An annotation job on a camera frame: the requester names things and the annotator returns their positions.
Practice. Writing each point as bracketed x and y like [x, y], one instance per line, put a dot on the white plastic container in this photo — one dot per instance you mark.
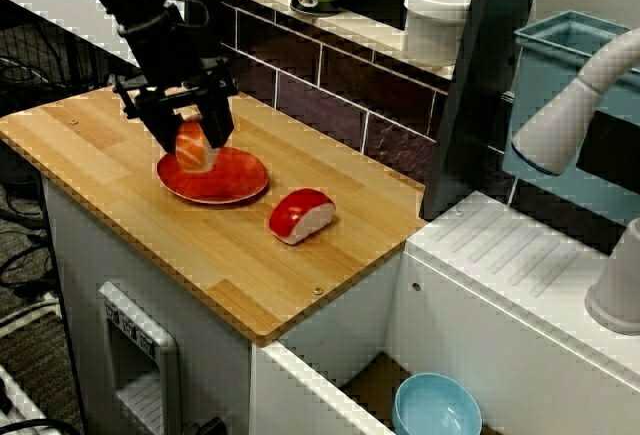
[435, 25]

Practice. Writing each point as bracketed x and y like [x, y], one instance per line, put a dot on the blue plastic bin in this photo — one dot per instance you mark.
[540, 65]

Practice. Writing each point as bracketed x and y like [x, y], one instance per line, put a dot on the grey dispenser panel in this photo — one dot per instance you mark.
[165, 355]

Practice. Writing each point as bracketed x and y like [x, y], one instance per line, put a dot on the dark upright shelf panel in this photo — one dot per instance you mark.
[475, 80]
[212, 45]

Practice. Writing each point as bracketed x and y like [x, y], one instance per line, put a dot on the grey toy faucet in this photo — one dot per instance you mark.
[555, 130]

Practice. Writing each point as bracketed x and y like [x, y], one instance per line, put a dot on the red tuna sushi toy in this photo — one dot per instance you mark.
[295, 210]

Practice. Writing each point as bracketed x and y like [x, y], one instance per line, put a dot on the aluminium frame rail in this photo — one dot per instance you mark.
[15, 400]

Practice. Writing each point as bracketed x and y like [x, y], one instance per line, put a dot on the cream shelf ledge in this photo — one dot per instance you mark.
[360, 30]

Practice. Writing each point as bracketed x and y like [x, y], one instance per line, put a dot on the dark tiled backsplash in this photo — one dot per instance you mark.
[325, 85]

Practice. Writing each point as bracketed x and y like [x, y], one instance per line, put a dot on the light blue bowl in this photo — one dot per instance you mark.
[435, 405]

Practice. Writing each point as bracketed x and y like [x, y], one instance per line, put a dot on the white toy kitchen cabinet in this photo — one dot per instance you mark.
[500, 355]

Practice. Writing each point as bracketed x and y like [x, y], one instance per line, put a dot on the white power strip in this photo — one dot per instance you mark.
[30, 315]

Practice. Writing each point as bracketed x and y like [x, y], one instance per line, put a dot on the red plate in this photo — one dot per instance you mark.
[235, 175]

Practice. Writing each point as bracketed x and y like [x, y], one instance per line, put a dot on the orange salmon sushi toy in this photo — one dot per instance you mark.
[190, 150]

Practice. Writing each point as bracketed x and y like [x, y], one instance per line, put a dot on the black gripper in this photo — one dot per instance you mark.
[165, 65]

